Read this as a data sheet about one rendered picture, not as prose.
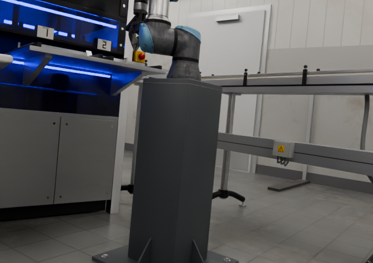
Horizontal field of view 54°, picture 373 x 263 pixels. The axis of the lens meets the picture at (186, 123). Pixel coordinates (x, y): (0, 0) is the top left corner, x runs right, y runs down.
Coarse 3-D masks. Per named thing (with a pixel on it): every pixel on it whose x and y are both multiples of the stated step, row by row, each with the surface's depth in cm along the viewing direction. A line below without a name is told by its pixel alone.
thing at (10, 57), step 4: (0, 56) 129; (4, 56) 129; (8, 56) 130; (0, 60) 129; (4, 60) 129; (8, 60) 130; (12, 60) 131; (0, 64) 139; (4, 64) 137; (8, 64) 136; (0, 68) 156
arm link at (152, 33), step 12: (156, 0) 149; (168, 0) 152; (156, 12) 149; (168, 12) 153; (144, 24) 148; (156, 24) 148; (168, 24) 150; (144, 36) 146; (156, 36) 147; (168, 36) 149; (144, 48) 149; (156, 48) 150; (168, 48) 151
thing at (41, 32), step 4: (40, 28) 192; (44, 28) 193; (48, 28) 194; (52, 28) 195; (40, 32) 192; (44, 32) 193; (48, 32) 194; (52, 32) 196; (40, 36) 192; (44, 36) 193; (48, 36) 194; (52, 36) 196
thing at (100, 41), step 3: (99, 39) 213; (102, 39) 214; (99, 42) 213; (102, 42) 214; (108, 42) 216; (99, 45) 213; (102, 45) 214; (108, 45) 216; (99, 48) 213; (102, 48) 214; (108, 48) 217
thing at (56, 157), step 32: (0, 128) 183; (32, 128) 193; (64, 128) 204; (96, 128) 215; (0, 160) 184; (32, 160) 194; (64, 160) 205; (96, 160) 217; (0, 192) 185; (32, 192) 195; (64, 192) 206; (96, 192) 218
